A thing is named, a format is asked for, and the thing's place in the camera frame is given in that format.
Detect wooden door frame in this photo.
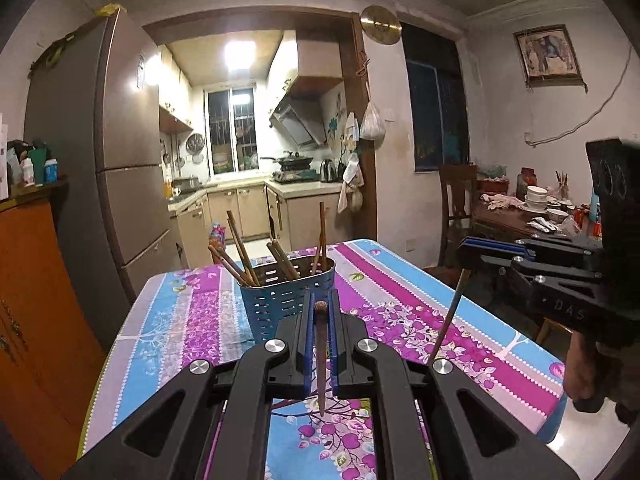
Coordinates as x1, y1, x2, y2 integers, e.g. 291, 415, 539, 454
142, 7, 379, 262

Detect kitchen window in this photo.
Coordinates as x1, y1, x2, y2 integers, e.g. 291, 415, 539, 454
204, 86, 258, 177

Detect black wok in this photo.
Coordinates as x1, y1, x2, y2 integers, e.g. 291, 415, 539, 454
260, 151, 315, 171

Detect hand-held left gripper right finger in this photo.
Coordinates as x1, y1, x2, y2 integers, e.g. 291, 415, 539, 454
329, 290, 578, 480

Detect dark wooden side table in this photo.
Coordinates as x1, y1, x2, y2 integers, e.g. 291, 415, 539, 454
470, 200, 601, 261

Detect beige kitchen base cabinets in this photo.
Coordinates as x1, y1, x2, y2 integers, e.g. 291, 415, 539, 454
167, 182, 346, 267

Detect steel range hood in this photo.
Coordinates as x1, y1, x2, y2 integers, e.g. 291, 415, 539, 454
268, 97, 326, 149

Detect person's right hand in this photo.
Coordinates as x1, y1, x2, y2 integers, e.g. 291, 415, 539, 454
564, 332, 624, 403

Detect white hanging plastic bag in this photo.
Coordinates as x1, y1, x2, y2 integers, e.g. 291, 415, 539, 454
359, 101, 387, 141

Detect gas stove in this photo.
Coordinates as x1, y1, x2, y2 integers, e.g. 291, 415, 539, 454
272, 169, 319, 184

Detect grey refrigerator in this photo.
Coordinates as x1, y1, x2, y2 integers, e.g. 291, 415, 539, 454
22, 7, 173, 346

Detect hanging metal strainers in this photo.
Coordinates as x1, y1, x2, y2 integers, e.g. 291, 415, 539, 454
186, 132, 206, 164

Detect gold round wall plate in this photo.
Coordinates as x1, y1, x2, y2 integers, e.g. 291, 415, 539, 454
360, 6, 402, 46

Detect bunch of wooden chopsticks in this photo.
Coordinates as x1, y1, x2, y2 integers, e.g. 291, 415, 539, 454
207, 201, 329, 288

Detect dark wooden chair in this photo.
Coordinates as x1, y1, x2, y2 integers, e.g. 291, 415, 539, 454
439, 162, 481, 269

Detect ceiling light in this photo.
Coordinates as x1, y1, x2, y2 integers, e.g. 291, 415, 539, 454
224, 40, 257, 72

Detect beige hanging bag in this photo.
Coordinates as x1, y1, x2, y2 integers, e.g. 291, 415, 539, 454
337, 152, 365, 214

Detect dark blue window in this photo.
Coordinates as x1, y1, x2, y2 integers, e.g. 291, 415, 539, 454
402, 22, 471, 174

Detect white wall cable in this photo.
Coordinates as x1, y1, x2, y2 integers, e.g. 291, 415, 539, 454
525, 42, 634, 149

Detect green container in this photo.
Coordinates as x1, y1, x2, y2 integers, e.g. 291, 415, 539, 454
27, 140, 51, 186

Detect brown wooden chopstick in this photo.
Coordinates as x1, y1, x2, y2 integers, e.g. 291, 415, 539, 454
313, 300, 329, 417
427, 269, 469, 365

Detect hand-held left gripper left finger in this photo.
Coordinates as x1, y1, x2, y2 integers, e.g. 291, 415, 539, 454
62, 290, 315, 480

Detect stack of white bowls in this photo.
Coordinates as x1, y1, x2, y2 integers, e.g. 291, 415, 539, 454
525, 185, 551, 211

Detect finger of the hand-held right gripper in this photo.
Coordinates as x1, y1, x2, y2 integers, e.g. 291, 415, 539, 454
459, 237, 604, 257
457, 245, 604, 287

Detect floral striped tablecloth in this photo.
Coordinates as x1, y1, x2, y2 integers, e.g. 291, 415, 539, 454
80, 239, 568, 480

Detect orange wooden cabinet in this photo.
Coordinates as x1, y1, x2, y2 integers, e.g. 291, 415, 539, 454
0, 187, 108, 480

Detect blue perforated utensil holder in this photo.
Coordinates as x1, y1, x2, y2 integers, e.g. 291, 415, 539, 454
236, 255, 337, 347

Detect framed elephant picture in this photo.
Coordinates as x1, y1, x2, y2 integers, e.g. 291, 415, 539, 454
513, 24, 584, 84

